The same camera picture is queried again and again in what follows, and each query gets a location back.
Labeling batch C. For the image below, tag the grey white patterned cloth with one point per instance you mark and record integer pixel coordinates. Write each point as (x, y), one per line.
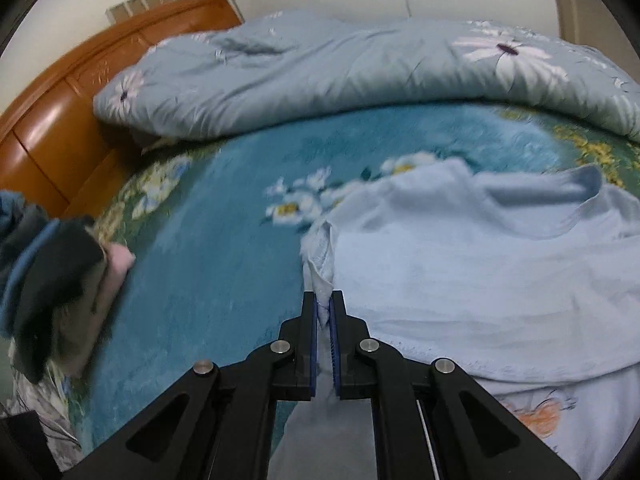
(45, 410)

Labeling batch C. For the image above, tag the green floral plush blanket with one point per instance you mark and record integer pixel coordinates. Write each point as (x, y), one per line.
(215, 285)

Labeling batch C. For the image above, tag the pink cloth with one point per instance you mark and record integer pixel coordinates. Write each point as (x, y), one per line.
(116, 275)

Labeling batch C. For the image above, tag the black cloth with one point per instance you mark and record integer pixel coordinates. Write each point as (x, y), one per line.
(55, 280)

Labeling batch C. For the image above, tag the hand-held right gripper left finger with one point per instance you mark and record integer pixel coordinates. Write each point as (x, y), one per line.
(312, 345)

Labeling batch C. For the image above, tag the white sheet with orange flower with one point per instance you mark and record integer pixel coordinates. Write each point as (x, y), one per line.
(575, 420)

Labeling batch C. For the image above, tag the beige cloth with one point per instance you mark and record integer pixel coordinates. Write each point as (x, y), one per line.
(82, 330)

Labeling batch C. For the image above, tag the dark blue cloth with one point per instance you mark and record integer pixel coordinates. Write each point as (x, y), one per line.
(15, 260)

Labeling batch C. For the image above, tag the blue-grey daisy print quilt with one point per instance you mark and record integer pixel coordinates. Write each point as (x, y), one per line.
(350, 70)

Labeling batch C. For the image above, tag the wall vent grille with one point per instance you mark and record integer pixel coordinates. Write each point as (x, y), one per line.
(140, 6)

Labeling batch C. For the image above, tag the wooden bed frame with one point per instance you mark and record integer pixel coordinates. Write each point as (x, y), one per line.
(65, 125)

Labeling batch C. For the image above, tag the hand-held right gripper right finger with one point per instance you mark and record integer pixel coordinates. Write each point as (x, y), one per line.
(334, 350)

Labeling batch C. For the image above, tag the light blue shirt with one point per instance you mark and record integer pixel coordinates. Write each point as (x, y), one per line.
(475, 280)

